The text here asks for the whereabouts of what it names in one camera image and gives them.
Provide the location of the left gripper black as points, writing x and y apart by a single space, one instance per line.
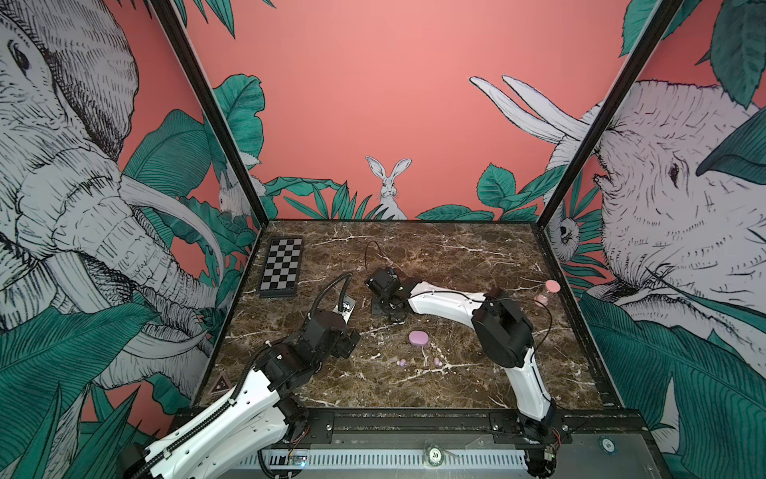
347 343

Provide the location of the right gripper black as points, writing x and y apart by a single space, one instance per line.
376 308

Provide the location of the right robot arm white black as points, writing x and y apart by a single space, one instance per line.
504 332

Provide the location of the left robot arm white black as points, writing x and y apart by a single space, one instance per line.
261 410

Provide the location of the pink earbud charging case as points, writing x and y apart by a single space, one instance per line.
419 338

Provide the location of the black white checkerboard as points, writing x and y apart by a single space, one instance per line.
281 269

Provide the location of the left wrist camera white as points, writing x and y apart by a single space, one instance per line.
346 309

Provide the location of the white perforated cable duct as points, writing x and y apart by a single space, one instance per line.
382 459

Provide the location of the black left frame post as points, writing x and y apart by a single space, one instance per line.
170 20

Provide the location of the black frame post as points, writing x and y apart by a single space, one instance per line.
660 18
170 20

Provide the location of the black right frame post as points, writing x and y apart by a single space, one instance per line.
660 18

